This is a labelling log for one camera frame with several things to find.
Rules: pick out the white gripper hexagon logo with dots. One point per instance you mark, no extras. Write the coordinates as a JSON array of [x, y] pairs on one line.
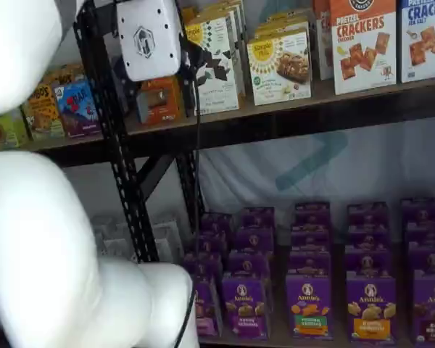
[[148, 40]]

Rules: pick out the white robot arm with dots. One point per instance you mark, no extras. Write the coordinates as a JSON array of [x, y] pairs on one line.
[[40, 235]]

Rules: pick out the Simple Mills cracker box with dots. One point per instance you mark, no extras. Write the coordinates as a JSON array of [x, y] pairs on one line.
[[217, 9], [217, 96]]

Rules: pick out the orange snack box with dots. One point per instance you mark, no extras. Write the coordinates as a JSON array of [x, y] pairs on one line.
[[159, 101]]

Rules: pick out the Simple Mills bar box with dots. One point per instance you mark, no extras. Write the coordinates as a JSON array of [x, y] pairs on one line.
[[279, 69], [282, 21]]

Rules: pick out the wooden upper shelf board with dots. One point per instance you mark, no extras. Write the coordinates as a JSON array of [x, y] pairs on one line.
[[275, 105]]

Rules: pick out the white red box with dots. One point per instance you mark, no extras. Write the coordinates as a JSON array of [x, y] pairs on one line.
[[322, 40]]

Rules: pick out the blue Zbar box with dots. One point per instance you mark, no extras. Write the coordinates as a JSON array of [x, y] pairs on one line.
[[78, 108]]

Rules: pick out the orange pretzel crackers box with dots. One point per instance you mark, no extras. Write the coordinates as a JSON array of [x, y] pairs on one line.
[[364, 47]]

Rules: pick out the yellow orange cookie box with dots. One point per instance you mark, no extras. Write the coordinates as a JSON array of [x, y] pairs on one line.
[[43, 112]]

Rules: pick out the green snack box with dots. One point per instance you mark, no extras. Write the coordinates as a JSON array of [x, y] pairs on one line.
[[5, 132]]

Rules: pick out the blue pretzel crackers box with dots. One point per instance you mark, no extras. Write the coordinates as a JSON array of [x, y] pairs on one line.
[[426, 40]]

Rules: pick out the purple Annie's box pink patch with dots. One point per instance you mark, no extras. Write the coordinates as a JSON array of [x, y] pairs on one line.
[[206, 308]]

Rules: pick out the purple Annie's box violet patch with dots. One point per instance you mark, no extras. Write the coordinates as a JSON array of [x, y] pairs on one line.
[[244, 308]]

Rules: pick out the purple Annie's box green patch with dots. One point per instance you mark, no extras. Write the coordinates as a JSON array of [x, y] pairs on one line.
[[309, 308]]

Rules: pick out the purple Annie's box orange patch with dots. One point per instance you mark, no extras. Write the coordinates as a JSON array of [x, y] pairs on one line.
[[371, 311]]

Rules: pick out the purple Annie's box chocolate bunnies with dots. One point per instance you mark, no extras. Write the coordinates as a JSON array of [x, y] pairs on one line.
[[433, 315]]

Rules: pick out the white backdrop sheet teal logo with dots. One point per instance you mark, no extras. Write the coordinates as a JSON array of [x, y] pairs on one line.
[[257, 174]]

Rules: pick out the white grey packages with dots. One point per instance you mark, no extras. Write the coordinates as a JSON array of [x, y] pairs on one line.
[[166, 235]]

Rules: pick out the black metal shelf frame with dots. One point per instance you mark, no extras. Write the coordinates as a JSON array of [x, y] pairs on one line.
[[108, 108]]

